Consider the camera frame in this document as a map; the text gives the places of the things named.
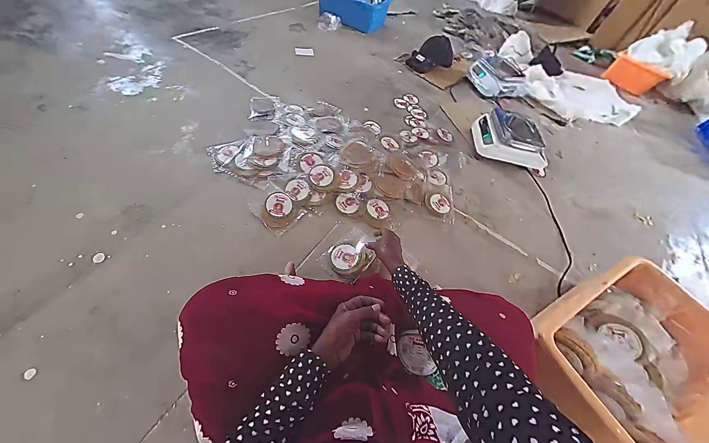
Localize person's left hand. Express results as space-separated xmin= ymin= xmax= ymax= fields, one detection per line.
xmin=312 ymin=295 xmax=391 ymax=371

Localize orange plastic crate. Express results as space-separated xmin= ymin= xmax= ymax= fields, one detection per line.
xmin=532 ymin=256 xmax=709 ymax=443

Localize pile of loose round labels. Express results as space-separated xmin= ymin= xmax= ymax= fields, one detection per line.
xmin=393 ymin=94 xmax=454 ymax=145

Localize person's right forearm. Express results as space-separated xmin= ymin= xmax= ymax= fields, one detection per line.
xmin=391 ymin=265 xmax=594 ymax=443

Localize person's left forearm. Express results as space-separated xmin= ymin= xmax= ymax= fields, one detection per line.
xmin=226 ymin=349 xmax=331 ymax=443

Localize grey crumpled cloth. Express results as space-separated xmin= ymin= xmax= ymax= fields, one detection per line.
xmin=433 ymin=5 xmax=520 ymax=49

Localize green cloth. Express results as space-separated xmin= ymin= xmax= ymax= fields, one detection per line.
xmin=572 ymin=46 xmax=615 ymax=65

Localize small orange basket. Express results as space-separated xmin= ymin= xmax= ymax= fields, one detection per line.
xmin=601 ymin=50 xmax=673 ymax=96

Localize translucent plastic sacks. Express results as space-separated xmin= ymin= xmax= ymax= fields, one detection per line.
xmin=656 ymin=51 xmax=709 ymax=123

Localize large brown cardboard boxes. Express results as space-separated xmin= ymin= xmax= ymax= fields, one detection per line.
xmin=530 ymin=0 xmax=709 ymax=57

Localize small black cloth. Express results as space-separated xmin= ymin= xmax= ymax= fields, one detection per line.
xmin=529 ymin=45 xmax=565 ymax=77

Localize clear packet with round label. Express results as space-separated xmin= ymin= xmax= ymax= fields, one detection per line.
xmin=319 ymin=228 xmax=380 ymax=283

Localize white plastic sheet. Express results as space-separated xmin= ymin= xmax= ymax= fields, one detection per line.
xmin=524 ymin=64 xmax=643 ymax=128

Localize blue plastic basket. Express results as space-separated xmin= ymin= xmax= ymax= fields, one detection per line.
xmin=319 ymin=0 xmax=393 ymax=34

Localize large round white green packet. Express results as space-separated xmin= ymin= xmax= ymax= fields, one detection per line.
xmin=396 ymin=329 xmax=448 ymax=391

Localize person's right hand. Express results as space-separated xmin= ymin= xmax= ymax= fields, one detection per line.
xmin=366 ymin=229 xmax=405 ymax=275

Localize black cap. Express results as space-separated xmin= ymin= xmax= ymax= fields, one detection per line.
xmin=405 ymin=35 xmax=454 ymax=74

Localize heap of bagged brown discs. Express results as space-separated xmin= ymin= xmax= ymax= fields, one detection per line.
xmin=554 ymin=288 xmax=690 ymax=443

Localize pile of round disc packets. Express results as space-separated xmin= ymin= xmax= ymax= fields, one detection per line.
xmin=207 ymin=96 xmax=467 ymax=237

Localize black power cable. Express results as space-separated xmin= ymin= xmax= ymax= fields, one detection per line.
xmin=526 ymin=169 xmax=574 ymax=298

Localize brown cardboard piece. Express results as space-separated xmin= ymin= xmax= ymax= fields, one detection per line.
xmin=396 ymin=53 xmax=475 ymax=91

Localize white digital weighing scale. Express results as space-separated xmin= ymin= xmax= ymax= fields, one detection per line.
xmin=471 ymin=106 xmax=549 ymax=177
xmin=468 ymin=53 xmax=527 ymax=100

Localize brown cardboard sheet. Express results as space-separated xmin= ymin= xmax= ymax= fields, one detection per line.
xmin=440 ymin=101 xmax=485 ymax=146

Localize white plastic bag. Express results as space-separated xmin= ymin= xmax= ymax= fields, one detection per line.
xmin=627 ymin=20 xmax=709 ymax=80

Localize person's legs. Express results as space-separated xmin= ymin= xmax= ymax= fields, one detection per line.
xmin=177 ymin=262 xmax=539 ymax=443

